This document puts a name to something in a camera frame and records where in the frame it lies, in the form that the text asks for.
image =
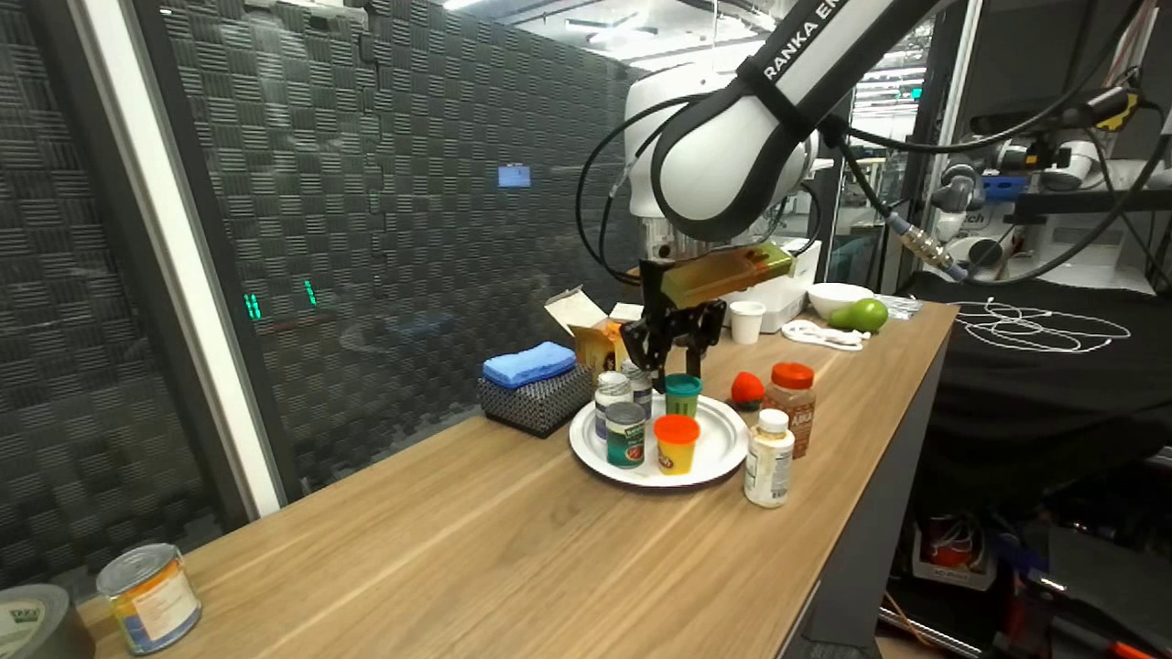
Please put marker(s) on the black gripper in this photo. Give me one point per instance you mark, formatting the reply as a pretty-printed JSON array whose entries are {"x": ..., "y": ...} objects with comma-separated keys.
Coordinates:
[{"x": 670, "y": 328}]

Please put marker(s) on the green tub teal lid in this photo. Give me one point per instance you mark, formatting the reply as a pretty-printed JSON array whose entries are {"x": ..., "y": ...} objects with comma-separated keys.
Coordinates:
[{"x": 681, "y": 397}]

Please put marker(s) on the yellow tub orange lid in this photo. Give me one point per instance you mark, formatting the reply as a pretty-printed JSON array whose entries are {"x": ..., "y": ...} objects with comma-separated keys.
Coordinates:
[{"x": 676, "y": 446}]

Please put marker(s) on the green can grey lid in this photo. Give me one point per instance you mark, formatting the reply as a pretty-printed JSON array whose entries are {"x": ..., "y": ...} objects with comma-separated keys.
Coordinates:
[{"x": 626, "y": 439}]

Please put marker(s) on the spice bottle orange cap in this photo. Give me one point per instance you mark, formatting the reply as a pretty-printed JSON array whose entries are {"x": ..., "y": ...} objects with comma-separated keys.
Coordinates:
[{"x": 797, "y": 397}]

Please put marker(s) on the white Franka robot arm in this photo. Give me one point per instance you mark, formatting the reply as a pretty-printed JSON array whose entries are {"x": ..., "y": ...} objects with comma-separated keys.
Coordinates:
[{"x": 735, "y": 159}]

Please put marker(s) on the white round plate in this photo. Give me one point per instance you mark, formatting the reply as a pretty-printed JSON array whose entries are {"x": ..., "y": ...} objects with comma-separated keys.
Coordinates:
[{"x": 720, "y": 451}]

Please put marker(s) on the small red tomato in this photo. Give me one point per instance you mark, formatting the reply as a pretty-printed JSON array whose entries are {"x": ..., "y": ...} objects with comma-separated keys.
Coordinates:
[{"x": 744, "y": 390}]

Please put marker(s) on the white paper cup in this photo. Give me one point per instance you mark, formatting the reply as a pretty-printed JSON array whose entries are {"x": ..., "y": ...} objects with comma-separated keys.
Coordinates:
[{"x": 750, "y": 322}]

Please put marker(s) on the open yellow cardboard box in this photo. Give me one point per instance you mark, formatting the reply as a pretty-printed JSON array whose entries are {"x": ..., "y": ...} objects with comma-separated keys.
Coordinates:
[{"x": 587, "y": 332}]

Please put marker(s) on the white bucket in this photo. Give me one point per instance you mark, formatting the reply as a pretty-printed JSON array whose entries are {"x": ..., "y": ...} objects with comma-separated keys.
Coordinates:
[{"x": 787, "y": 316}]

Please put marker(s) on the white bottle green label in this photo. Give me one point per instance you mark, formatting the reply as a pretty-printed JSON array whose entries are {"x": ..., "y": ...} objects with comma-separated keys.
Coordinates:
[{"x": 772, "y": 463}]

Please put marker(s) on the blue sponge block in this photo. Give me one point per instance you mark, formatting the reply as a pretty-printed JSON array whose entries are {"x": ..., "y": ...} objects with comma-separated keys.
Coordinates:
[{"x": 527, "y": 363}]

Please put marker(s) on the white crumpled paper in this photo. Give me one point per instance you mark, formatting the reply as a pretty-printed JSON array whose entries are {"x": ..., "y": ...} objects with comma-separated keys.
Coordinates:
[{"x": 827, "y": 333}]

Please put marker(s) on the white bowl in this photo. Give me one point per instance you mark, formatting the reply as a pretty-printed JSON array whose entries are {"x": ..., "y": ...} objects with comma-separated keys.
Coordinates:
[{"x": 828, "y": 295}]

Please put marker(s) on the green round fruit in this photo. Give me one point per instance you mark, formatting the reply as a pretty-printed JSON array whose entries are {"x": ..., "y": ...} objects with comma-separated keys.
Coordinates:
[{"x": 867, "y": 316}]

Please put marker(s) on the white lab equipment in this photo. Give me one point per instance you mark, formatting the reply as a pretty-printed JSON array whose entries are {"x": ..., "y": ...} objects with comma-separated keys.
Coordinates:
[{"x": 975, "y": 251}]

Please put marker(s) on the red white box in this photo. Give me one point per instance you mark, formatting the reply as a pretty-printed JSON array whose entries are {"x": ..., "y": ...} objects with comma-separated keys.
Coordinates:
[{"x": 947, "y": 551}]

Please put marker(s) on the black covered table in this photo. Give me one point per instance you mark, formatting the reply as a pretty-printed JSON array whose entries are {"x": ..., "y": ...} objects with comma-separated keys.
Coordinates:
[{"x": 1037, "y": 405}]

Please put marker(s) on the green indicator light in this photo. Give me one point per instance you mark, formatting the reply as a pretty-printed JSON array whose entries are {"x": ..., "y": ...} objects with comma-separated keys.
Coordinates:
[
  {"x": 253, "y": 310},
  {"x": 308, "y": 295}
]

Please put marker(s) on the yellow black clamp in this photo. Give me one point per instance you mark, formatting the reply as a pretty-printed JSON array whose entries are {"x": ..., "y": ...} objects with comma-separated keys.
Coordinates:
[{"x": 1118, "y": 112}]

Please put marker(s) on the labelled tin can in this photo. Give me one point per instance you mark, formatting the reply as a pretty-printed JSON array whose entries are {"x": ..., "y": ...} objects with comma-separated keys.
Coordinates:
[{"x": 151, "y": 600}]

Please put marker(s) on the grey tape roll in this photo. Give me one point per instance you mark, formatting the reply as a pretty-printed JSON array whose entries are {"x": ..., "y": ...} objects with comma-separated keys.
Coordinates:
[{"x": 39, "y": 623}]

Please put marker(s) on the small blue wall marker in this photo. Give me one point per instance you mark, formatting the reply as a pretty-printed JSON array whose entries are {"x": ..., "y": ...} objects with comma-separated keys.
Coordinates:
[{"x": 515, "y": 177}]

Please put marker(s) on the aluminium profile post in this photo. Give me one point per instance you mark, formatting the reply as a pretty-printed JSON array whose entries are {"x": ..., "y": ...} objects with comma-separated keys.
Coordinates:
[{"x": 956, "y": 73}]

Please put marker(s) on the white frame post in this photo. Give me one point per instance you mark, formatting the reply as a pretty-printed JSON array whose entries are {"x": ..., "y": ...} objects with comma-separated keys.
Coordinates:
[{"x": 170, "y": 244}]

